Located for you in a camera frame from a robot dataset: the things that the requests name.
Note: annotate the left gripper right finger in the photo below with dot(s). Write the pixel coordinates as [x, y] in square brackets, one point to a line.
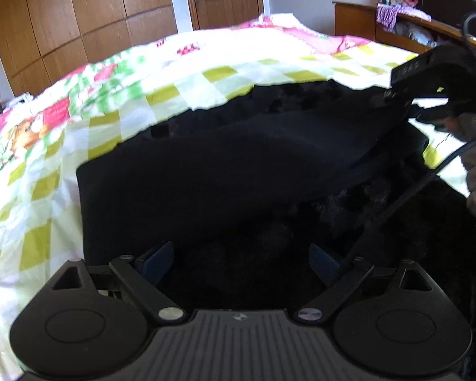
[323, 265]

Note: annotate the wooden wardrobe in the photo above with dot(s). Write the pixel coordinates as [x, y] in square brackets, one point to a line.
[41, 41]

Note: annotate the checkered floral bed quilt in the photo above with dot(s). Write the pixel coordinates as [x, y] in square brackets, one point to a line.
[90, 111]

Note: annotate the black knit garment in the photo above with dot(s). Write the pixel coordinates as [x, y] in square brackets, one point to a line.
[241, 191]

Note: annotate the purple patterned cloth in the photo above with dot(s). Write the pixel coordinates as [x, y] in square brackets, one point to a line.
[386, 16]

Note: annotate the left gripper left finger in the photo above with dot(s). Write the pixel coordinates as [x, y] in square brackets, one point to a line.
[154, 264]

